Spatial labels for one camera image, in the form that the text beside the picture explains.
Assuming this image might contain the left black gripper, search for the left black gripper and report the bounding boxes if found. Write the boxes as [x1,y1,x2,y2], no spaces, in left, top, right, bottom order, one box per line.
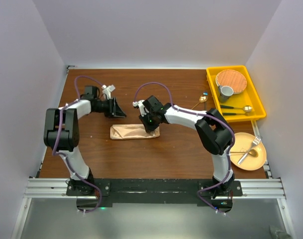
[95,97,127,119]

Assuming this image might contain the peach satin napkin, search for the peach satin napkin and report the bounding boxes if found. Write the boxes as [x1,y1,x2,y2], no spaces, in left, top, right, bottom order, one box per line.
[110,124,160,140]

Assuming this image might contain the blue handled utensil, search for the blue handled utensil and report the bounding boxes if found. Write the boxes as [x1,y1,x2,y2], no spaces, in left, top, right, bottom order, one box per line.
[203,92,208,111]

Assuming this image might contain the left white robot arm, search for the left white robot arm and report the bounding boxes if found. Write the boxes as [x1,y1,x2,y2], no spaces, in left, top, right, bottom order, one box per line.
[43,85,126,195]

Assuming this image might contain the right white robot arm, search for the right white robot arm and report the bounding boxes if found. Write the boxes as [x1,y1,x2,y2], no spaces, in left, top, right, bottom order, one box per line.
[132,96,235,196]

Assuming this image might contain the grey white cup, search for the grey white cup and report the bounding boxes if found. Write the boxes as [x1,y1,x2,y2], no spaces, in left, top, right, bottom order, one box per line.
[218,86,234,103]

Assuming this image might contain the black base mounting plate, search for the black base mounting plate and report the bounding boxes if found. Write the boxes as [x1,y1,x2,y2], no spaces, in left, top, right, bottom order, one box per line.
[66,178,243,212]

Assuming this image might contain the yellow plastic tray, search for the yellow plastic tray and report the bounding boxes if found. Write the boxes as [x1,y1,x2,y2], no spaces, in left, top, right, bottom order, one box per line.
[206,65,267,122]

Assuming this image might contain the woven orange round plate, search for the woven orange round plate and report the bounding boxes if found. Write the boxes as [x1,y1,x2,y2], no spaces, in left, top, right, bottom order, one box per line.
[215,69,247,94]

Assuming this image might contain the beige round plate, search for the beige round plate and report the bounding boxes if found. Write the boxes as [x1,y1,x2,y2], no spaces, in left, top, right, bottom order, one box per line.
[230,132,267,171]

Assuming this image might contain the gold black spoon in tray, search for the gold black spoon in tray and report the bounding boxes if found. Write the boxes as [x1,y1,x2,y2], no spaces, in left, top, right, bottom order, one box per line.
[220,105,253,113]

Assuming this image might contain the gold spoon on plate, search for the gold spoon on plate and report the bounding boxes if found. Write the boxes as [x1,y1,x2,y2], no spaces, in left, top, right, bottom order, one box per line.
[230,149,258,157]

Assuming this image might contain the silver fork on plate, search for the silver fork on plate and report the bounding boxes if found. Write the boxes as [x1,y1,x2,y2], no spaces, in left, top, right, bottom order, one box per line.
[237,135,262,165]

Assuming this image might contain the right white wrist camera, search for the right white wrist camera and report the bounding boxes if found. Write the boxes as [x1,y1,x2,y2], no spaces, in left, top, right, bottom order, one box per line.
[132,100,149,117]

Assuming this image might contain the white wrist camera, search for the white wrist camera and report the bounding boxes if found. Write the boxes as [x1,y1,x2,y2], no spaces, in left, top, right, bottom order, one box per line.
[101,85,115,100]
[132,100,149,117]

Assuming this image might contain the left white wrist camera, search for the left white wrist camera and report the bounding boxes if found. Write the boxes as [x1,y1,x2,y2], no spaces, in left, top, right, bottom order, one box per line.
[101,85,115,100]

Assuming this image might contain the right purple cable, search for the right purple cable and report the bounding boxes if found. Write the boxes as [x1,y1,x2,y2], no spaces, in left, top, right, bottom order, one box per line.
[133,82,235,217]

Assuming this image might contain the purple cable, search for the purple cable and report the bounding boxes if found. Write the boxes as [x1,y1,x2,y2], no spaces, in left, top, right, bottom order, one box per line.
[51,75,106,214]
[133,82,235,217]

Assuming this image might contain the black handled utensil in tray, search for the black handled utensil in tray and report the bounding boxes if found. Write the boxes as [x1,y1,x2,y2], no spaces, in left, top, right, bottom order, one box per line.
[222,113,250,116]

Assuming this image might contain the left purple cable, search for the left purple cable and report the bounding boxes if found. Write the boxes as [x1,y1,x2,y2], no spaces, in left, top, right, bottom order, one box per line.
[51,75,106,214]

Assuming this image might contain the aluminium rail frame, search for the aluminium rail frame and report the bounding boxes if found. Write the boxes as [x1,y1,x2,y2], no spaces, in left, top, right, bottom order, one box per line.
[10,119,297,239]

